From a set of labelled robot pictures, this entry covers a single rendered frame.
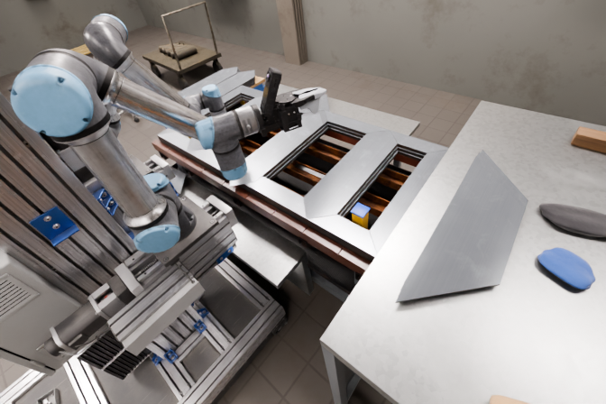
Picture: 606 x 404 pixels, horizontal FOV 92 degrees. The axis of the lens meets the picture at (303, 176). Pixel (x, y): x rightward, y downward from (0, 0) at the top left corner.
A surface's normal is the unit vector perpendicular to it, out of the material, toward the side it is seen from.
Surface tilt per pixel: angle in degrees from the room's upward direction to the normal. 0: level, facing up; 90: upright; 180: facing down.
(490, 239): 0
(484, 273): 0
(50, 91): 84
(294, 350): 0
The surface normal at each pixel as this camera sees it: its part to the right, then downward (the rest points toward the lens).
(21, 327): 0.75, 0.38
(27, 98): 0.39, 0.51
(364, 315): -0.12, -0.72
